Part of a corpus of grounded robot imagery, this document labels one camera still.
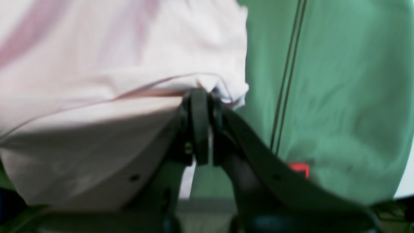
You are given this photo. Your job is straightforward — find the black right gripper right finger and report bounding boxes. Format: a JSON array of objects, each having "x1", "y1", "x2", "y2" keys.
[{"x1": 209, "y1": 95, "x2": 379, "y2": 233}]

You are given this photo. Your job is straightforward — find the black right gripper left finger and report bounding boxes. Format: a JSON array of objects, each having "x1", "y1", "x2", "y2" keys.
[{"x1": 34, "y1": 89, "x2": 209, "y2": 233}]

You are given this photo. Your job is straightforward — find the pink t-shirt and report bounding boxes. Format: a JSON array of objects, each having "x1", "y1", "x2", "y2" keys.
[{"x1": 1, "y1": 0, "x2": 249, "y2": 210}]

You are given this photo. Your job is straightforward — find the red black table clamp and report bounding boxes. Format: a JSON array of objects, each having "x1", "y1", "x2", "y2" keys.
[{"x1": 288, "y1": 163, "x2": 310, "y2": 179}]

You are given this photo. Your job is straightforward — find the green table cloth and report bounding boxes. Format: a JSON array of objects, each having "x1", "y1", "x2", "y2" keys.
[{"x1": 191, "y1": 0, "x2": 414, "y2": 206}]

